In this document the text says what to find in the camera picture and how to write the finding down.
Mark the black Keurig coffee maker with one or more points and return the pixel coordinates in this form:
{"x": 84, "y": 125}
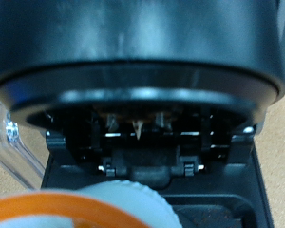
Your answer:
{"x": 139, "y": 41}

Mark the white coffee pod orange lid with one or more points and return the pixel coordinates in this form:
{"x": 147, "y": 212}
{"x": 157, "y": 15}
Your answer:
{"x": 123, "y": 199}

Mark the clear water reservoir black lid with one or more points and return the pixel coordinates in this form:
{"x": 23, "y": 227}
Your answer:
{"x": 12, "y": 148}

